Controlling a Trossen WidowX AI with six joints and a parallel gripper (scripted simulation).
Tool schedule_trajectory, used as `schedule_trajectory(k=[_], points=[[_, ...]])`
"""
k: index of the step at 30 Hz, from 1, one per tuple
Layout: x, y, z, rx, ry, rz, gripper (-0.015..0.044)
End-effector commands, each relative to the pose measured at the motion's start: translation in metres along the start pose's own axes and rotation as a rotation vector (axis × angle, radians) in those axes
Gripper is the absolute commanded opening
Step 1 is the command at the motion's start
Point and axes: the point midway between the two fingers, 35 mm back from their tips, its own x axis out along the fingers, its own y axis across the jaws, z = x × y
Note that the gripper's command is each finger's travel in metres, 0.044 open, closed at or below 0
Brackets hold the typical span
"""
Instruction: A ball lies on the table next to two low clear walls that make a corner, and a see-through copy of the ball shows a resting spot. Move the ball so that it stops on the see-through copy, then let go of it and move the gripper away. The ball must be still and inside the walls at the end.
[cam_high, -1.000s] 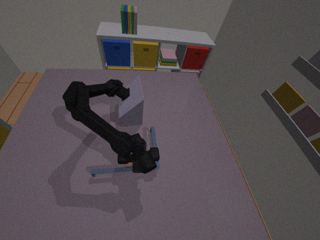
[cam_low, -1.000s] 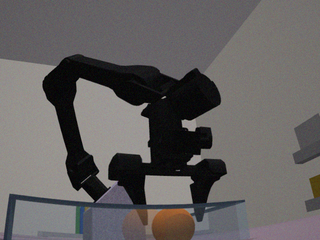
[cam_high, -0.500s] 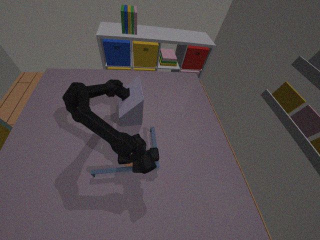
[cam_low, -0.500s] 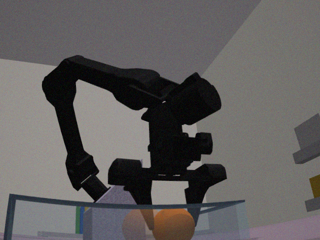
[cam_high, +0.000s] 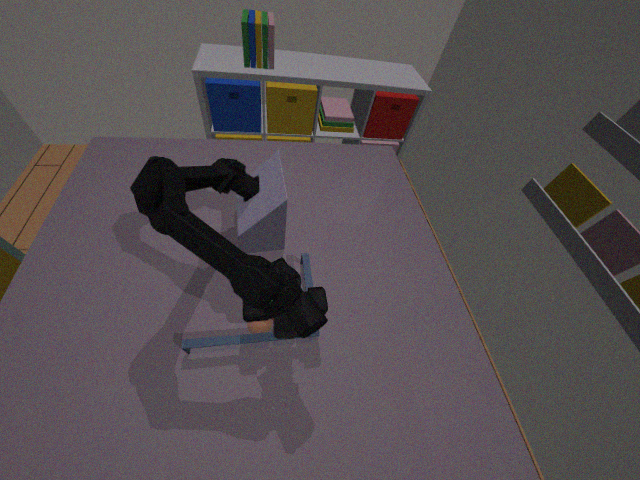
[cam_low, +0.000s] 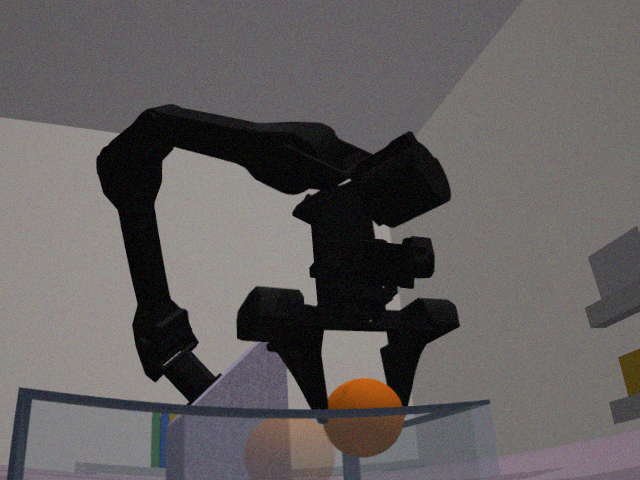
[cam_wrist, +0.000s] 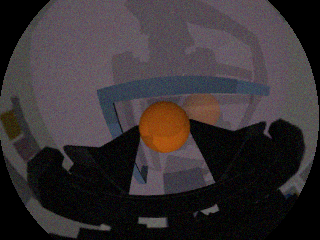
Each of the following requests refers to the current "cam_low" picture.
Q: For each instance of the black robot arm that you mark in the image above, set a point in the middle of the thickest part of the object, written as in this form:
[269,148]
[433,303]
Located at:
[398,183]

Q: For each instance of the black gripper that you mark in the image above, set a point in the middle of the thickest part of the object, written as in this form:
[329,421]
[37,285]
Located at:
[295,330]

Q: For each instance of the orange ball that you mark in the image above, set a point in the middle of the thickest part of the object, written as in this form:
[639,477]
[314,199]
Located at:
[363,393]

